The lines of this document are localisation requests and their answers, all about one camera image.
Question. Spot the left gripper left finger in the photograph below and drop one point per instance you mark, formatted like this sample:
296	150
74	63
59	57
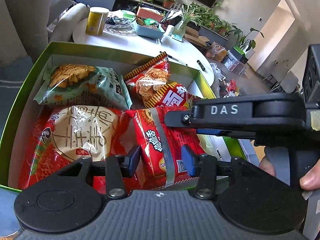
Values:
118	167

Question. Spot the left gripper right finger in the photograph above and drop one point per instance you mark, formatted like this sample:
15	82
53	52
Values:
203	167

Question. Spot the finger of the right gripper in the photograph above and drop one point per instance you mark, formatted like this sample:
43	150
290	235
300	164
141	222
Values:
225	133
210	116

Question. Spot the red snack bag silver stripe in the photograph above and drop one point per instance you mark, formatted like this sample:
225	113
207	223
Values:
162	164

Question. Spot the red yellow noodle snack bag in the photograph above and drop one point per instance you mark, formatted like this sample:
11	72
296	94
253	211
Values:
151	83

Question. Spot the person right hand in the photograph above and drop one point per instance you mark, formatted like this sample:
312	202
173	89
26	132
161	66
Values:
309	182

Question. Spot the black marker pen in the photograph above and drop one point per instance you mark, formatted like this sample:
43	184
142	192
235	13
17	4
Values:
201	65

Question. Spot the red beige cracker bag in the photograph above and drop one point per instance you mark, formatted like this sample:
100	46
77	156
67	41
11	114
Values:
62	135

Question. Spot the green cardboard box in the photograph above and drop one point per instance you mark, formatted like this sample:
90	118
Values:
25	110

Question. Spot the white round table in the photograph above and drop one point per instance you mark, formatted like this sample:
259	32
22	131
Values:
183	51

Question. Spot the green chip snack bag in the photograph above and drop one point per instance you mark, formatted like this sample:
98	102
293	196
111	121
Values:
80	84

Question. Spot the open cardboard box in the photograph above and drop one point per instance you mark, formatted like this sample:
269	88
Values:
195	38

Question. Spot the glass vase with plant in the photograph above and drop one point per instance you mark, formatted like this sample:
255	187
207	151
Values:
188	14

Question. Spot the blue plastic basket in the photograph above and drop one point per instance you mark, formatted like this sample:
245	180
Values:
143	31

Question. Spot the blue striped table cloth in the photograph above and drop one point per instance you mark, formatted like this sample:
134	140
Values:
12	76

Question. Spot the yellow cylindrical can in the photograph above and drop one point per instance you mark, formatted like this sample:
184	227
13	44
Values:
96	21

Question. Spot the grey tv cabinet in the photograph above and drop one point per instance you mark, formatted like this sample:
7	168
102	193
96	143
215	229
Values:
133	5

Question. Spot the grey sofa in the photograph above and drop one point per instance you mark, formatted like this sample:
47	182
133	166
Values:
27	26

